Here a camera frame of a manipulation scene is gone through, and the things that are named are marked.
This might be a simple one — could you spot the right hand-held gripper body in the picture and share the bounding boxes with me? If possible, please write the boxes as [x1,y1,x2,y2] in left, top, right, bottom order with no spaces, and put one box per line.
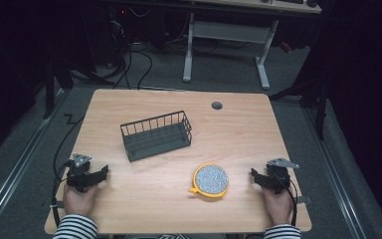
[266,157,300,195]

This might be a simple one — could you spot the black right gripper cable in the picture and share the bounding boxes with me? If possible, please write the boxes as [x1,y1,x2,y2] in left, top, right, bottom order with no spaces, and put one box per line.
[272,172,300,228]

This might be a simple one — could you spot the black wire basket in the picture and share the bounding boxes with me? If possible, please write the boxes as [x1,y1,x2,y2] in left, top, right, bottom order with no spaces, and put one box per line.
[119,110,193,163]

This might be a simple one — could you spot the round yellow-rimmed grey scrubber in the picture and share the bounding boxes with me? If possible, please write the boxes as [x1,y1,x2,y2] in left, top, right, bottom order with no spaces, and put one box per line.
[188,162,230,199]

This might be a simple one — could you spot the person's striped shirt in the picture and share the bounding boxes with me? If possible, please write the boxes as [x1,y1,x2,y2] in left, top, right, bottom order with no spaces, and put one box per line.
[158,233,194,239]

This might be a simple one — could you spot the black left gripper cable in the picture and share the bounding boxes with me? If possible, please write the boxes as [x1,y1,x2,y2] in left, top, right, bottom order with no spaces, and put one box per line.
[51,114,86,229]

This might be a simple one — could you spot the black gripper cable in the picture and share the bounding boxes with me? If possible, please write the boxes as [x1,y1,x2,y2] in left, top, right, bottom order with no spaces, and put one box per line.
[272,172,300,228]
[51,114,86,229]

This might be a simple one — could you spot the black metal stand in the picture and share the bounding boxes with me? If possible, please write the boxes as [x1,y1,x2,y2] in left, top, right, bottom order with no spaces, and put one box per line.
[268,63,333,141]
[42,54,77,120]

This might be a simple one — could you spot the metal floor rail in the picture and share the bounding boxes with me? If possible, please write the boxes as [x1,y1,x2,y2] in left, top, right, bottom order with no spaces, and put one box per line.
[0,88,68,235]
[302,106,369,239]

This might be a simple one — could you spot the person's left hand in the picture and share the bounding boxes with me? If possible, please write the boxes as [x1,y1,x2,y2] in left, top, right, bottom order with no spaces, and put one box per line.
[62,182,99,218]

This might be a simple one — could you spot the desk with white frame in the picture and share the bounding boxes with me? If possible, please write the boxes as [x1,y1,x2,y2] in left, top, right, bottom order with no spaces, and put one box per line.
[182,0,322,92]

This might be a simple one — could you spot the bundle of black floor cables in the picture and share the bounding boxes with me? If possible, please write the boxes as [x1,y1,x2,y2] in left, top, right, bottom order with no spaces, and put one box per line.
[105,6,154,91]

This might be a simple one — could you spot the person's right hand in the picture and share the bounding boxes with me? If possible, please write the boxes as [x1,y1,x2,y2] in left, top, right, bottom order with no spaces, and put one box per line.
[261,187,294,227]

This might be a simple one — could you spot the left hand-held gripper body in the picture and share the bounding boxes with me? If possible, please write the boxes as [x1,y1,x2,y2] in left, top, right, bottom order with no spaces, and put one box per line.
[65,152,95,194]

